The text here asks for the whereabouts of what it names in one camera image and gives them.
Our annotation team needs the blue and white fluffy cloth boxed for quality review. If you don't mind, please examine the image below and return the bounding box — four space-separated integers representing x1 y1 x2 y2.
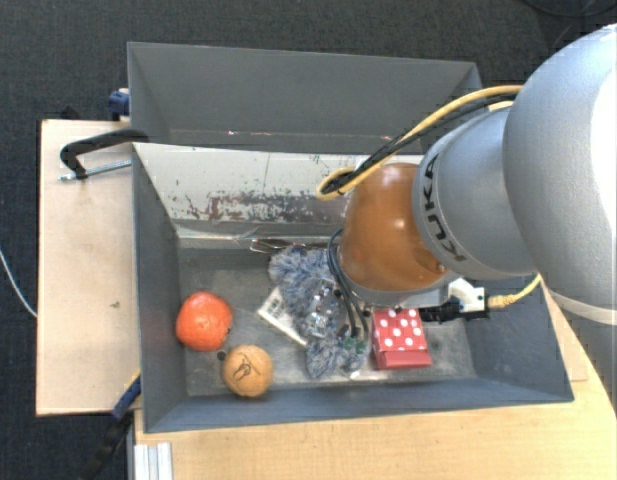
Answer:
267 246 370 381

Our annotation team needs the tan ball with black drawing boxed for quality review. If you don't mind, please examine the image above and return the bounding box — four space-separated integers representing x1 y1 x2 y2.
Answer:
220 343 275 399

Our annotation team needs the grey metal bin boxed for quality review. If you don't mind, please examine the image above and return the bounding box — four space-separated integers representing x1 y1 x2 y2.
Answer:
126 41 576 435

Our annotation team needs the red box with white dots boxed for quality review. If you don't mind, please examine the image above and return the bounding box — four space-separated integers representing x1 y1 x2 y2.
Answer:
370 307 434 371

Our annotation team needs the orange fruit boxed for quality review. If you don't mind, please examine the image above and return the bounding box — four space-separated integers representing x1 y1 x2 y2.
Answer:
175 290 235 353

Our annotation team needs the black cylinder on white bracket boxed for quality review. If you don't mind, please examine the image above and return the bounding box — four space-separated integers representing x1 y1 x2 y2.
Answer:
418 277 491 325

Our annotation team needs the pale wood board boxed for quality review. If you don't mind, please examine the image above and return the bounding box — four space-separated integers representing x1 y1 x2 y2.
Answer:
35 118 143 417

